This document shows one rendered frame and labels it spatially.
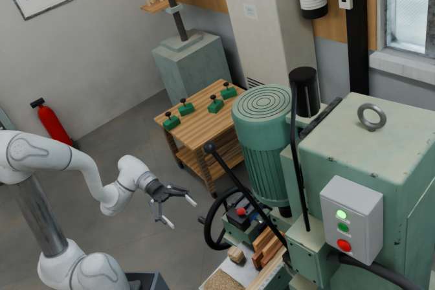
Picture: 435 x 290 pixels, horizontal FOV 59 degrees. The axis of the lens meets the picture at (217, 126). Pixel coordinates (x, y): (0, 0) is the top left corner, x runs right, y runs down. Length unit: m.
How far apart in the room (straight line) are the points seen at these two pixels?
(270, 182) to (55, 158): 0.72
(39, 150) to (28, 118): 2.67
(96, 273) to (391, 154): 1.21
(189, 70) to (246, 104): 2.37
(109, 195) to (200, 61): 1.88
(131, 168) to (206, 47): 1.83
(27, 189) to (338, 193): 1.14
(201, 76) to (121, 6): 1.12
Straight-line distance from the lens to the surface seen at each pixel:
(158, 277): 1.88
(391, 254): 0.91
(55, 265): 1.76
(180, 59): 3.28
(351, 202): 0.76
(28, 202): 1.60
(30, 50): 3.86
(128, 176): 1.81
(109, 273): 1.67
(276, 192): 1.10
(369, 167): 0.77
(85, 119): 4.18
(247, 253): 1.43
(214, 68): 3.50
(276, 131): 0.95
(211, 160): 2.90
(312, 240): 0.94
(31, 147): 1.36
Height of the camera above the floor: 2.06
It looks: 35 degrees down
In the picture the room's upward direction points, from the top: 18 degrees counter-clockwise
